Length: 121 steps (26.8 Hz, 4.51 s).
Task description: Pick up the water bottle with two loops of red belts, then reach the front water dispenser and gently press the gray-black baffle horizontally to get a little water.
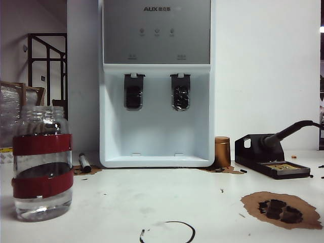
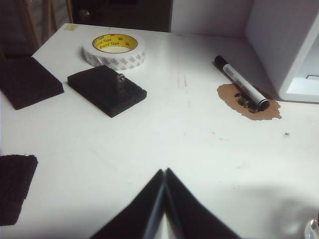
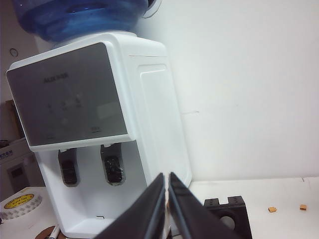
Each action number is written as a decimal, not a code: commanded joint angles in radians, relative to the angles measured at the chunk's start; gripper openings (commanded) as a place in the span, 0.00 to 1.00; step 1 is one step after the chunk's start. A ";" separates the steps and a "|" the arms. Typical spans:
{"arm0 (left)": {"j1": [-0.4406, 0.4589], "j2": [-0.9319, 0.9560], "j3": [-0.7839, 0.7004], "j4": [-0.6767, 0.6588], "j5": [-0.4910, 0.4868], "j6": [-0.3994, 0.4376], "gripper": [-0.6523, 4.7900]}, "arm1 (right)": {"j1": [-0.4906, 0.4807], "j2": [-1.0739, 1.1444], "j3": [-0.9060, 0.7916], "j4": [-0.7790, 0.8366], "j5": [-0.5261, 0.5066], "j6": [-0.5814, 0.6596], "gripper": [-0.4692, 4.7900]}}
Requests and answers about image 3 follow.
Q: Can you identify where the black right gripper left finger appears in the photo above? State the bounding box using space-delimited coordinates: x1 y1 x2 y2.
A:
96 173 167 239

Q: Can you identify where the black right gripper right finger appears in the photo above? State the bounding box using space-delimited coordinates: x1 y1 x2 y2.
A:
168 171 240 239

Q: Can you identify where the film-wrapped black dispenser lever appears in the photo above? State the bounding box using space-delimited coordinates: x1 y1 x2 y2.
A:
100 143 125 187

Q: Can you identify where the plain black dispenser lever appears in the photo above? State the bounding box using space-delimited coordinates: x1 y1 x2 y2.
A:
57 147 80 187

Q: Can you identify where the white AUX water dispenser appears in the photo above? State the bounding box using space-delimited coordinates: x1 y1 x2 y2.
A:
5 32 193 238

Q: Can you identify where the blue water jug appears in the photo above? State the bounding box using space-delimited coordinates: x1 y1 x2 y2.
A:
12 0 151 50

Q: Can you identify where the black soldering iron stand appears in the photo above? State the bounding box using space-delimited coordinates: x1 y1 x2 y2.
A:
203 195 253 239

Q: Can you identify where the black marker pen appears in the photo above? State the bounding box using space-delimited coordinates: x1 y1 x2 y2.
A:
48 220 61 239

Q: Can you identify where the white tape roll yellow core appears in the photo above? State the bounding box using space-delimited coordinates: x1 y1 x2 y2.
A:
0 188 43 222

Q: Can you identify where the white labelled carton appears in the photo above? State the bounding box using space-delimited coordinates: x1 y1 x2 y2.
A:
0 138 46 188

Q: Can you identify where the brown cardboard box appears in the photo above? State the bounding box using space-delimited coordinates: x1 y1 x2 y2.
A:
0 99 23 143

